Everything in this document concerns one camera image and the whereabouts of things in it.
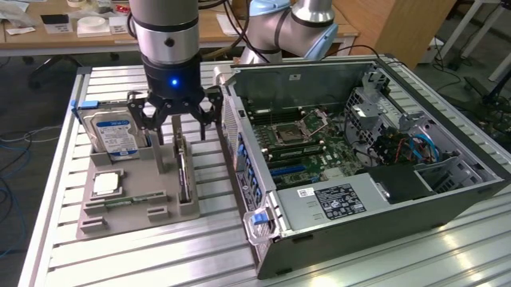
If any black cable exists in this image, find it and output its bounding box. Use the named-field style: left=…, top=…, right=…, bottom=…
left=323, top=44, right=407, bottom=66

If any green RAM stick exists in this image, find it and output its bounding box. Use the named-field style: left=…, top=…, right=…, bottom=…
left=267, top=145, right=326, bottom=157
left=104, top=193, right=167, bottom=209

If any small white box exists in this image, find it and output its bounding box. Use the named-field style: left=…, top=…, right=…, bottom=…
left=108, top=16, right=132, bottom=35

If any red wire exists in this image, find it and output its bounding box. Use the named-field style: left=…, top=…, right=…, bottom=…
left=394, top=136, right=404, bottom=164

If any white paper label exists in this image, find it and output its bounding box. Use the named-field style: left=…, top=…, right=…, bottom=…
left=5, top=26, right=37, bottom=36

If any white desk frame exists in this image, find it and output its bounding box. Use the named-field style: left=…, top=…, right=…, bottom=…
left=439, top=0, right=511, bottom=81

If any blue wire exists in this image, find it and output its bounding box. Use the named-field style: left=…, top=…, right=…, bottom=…
left=411, top=133, right=440, bottom=164

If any white box with black lid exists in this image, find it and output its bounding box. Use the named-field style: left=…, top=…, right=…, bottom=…
left=39, top=14, right=73, bottom=34

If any white paper stack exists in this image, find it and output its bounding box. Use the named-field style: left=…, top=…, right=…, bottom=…
left=216, top=13, right=250, bottom=36

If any grey power supply unit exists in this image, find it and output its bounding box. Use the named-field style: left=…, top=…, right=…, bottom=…
left=275, top=173, right=391, bottom=233

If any blue expansion slot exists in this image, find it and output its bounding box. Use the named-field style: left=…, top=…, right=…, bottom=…
left=271, top=164, right=311, bottom=178

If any grey parts rack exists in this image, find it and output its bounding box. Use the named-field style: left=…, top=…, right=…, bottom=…
left=75, top=119, right=203, bottom=242

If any wooden cabinet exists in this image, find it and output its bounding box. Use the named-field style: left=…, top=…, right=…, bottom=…
left=339, top=0, right=459, bottom=70

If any black office chair base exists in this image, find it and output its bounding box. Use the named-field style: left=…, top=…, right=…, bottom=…
left=23, top=53, right=120, bottom=89

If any hard disk with blue bracket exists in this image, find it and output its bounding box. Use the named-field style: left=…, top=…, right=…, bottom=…
left=71, top=100, right=148, bottom=164

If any metal socket cover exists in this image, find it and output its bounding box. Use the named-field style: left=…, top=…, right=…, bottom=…
left=299, top=106, right=334, bottom=142

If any CPU socket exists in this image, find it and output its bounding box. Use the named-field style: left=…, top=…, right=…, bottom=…
left=274, top=121, right=307, bottom=146

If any black stand with cables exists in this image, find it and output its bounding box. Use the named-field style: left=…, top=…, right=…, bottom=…
left=462, top=74, right=511, bottom=135

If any green motherboard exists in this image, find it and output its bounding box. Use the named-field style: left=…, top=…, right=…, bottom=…
left=242, top=100, right=363, bottom=191

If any wooden desk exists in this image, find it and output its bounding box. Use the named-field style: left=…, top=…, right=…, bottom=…
left=0, top=0, right=360, bottom=65

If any graphics card with metal bracket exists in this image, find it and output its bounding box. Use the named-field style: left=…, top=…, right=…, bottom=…
left=170, top=115, right=194, bottom=207

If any silver CPU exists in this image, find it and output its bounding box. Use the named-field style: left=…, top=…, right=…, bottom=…
left=92, top=172, right=120, bottom=197

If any open black PC case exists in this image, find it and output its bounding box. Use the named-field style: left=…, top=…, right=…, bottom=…
left=214, top=53, right=511, bottom=280

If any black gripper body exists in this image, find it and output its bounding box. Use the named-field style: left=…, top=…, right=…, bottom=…
left=143, top=55, right=204, bottom=116

